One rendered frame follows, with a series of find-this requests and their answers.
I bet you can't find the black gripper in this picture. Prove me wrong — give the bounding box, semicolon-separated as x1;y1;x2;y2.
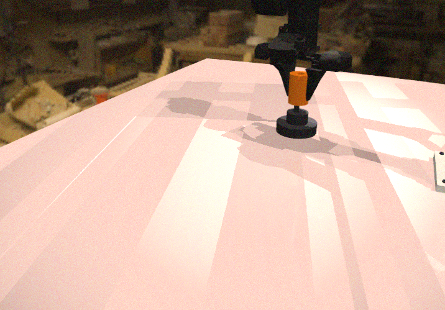
254;18;352;101

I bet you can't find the orange knob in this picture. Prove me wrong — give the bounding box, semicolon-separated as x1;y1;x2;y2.
288;71;309;106

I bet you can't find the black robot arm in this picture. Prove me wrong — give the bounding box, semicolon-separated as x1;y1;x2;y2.
251;0;320;65

